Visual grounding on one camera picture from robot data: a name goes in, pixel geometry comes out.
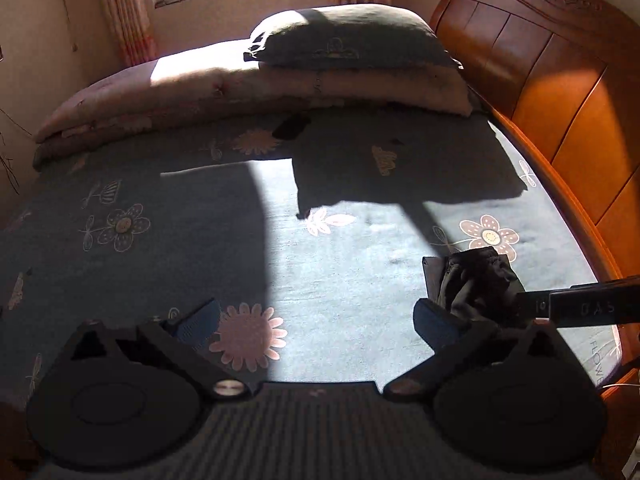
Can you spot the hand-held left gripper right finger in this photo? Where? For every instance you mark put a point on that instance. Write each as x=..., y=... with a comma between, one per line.
x=435, y=325

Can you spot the pink floral quilt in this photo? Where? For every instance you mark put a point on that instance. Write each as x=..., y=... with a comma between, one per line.
x=225, y=95

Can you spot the blue floral pillow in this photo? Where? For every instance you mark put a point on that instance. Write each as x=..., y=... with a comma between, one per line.
x=350, y=35

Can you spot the blue floral bed sheet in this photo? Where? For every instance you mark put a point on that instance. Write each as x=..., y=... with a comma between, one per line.
x=300, y=210

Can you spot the wooden headboard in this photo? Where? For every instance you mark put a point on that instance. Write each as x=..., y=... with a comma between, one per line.
x=560, y=85

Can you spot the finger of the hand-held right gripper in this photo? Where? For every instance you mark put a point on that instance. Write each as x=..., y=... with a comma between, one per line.
x=532, y=305

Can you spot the black pants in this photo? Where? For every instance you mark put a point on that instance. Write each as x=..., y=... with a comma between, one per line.
x=470, y=285

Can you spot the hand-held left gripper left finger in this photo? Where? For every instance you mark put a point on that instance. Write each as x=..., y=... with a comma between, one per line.
x=197, y=325

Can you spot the black phone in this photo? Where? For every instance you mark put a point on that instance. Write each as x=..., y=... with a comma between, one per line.
x=291, y=126

